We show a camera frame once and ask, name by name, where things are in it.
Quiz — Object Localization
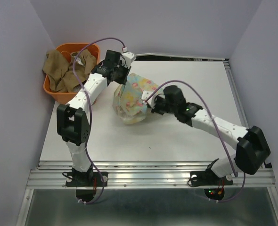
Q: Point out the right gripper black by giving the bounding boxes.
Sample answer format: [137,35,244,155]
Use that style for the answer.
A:
[148,94,177,114]

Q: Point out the pastel floral skirt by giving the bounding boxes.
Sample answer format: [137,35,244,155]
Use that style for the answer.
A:
[113,73,158,125]

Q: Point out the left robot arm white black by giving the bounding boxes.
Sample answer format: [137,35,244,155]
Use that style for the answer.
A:
[57,50,136,186]

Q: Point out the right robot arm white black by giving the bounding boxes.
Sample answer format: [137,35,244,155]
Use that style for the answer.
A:
[141,85,271,187]

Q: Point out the khaki brown skirt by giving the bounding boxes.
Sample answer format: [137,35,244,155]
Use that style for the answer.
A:
[42,49,97,93]

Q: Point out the orange plastic basket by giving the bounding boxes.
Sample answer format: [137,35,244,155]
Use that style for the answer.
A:
[42,43,100,104]

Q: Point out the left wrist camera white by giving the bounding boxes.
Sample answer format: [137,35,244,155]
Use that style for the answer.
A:
[121,52,137,69]

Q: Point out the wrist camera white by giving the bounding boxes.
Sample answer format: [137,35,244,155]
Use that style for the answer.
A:
[121,52,137,69]
[141,90,155,108]

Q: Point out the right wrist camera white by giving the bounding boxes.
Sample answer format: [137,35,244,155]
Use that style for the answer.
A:
[141,90,155,108]

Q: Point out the aluminium right side rail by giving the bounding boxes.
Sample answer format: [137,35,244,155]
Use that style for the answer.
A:
[222,58,260,165]

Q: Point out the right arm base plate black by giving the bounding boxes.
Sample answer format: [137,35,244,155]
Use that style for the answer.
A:
[187,171,233,187]

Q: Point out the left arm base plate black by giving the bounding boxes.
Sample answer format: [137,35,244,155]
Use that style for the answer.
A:
[62,171,108,187]

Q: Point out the aluminium front rail frame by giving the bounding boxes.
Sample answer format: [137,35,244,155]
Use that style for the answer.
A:
[25,160,277,189]

